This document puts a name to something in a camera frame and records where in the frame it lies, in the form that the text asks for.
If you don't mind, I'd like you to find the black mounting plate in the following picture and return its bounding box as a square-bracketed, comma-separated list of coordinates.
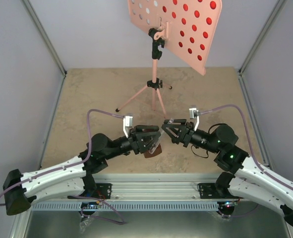
[85, 183, 112, 200]
[197, 183, 225, 199]

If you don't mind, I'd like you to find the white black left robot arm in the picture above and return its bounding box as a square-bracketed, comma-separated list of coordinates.
[3, 125, 160, 216]

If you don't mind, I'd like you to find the aluminium corner frame post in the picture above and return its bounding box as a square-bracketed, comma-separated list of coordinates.
[237, 0, 287, 167]
[21, 0, 67, 77]

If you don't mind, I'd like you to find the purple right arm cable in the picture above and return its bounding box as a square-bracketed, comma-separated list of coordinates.
[198, 104, 293, 196]

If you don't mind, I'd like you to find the brown wooden metronome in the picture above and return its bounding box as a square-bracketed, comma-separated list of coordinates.
[143, 128, 163, 159]

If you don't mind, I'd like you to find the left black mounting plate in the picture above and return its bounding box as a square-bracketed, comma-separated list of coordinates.
[85, 183, 112, 200]

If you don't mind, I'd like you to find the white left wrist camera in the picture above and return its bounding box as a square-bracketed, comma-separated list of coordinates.
[122, 114, 133, 138]

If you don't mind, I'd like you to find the aluminium right corner frame post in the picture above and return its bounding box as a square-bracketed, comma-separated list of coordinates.
[237, 0, 287, 167]

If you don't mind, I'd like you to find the clear plastic metronome cover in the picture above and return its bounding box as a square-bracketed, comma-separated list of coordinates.
[148, 128, 165, 157]

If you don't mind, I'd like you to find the clear plastic bag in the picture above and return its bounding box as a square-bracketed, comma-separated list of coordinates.
[79, 217, 95, 234]

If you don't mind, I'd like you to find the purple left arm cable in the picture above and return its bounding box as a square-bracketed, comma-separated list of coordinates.
[0, 108, 125, 206]

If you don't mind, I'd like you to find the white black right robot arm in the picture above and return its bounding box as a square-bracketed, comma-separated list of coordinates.
[162, 119, 293, 227]

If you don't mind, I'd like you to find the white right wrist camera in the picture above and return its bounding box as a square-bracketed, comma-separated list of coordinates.
[189, 106, 200, 131]

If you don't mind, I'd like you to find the aluminium left corner frame post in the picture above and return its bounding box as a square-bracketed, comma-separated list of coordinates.
[21, 0, 67, 77]

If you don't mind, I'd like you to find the pink music stand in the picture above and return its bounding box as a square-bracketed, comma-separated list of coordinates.
[116, 0, 223, 117]

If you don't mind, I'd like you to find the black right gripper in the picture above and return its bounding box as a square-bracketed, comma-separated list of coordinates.
[162, 119, 221, 154]

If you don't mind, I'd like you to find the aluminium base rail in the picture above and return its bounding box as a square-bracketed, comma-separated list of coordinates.
[37, 173, 293, 203]

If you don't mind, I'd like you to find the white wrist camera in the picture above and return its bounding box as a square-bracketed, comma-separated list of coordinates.
[189, 106, 200, 131]
[122, 114, 133, 138]

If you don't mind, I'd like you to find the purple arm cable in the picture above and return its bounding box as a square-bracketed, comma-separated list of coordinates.
[198, 104, 293, 196]
[0, 108, 125, 206]

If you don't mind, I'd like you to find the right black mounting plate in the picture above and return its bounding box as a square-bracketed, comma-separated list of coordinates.
[197, 183, 225, 199]

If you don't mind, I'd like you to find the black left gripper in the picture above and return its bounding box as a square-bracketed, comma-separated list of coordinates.
[104, 125, 160, 161]

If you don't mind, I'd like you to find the grey slotted cable duct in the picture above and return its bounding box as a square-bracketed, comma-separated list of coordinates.
[32, 201, 219, 212]

